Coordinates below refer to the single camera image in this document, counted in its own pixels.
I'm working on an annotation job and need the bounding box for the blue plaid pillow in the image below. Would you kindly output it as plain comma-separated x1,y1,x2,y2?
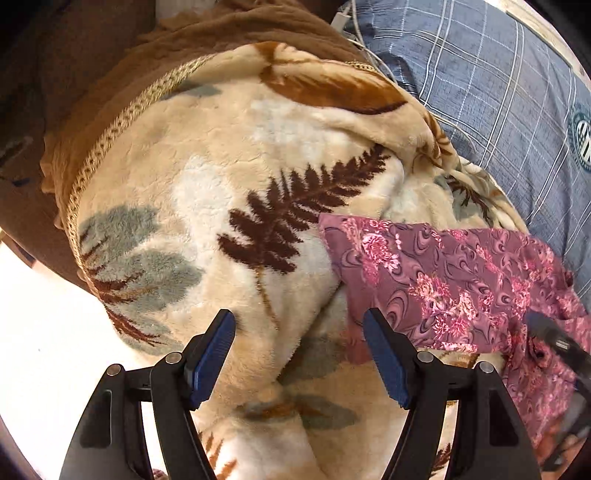
344,0,591,287

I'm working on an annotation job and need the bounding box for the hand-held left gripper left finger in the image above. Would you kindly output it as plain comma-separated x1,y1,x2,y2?
59,308,237,480

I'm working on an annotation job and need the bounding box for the beige leaf print fleece blanket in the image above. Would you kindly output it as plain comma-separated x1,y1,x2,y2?
39,0,532,480

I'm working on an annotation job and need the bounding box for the white cable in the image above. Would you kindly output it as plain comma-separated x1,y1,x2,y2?
342,0,402,88

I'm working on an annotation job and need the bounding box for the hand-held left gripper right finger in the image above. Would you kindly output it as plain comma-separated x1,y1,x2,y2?
363,307,542,480

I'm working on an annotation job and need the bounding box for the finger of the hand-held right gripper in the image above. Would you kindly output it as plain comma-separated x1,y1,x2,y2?
525,310,591,370

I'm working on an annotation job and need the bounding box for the white charger plug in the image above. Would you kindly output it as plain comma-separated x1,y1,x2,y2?
331,4,357,34

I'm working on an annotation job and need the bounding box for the purple floral garment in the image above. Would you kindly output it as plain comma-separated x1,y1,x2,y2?
318,213,591,462

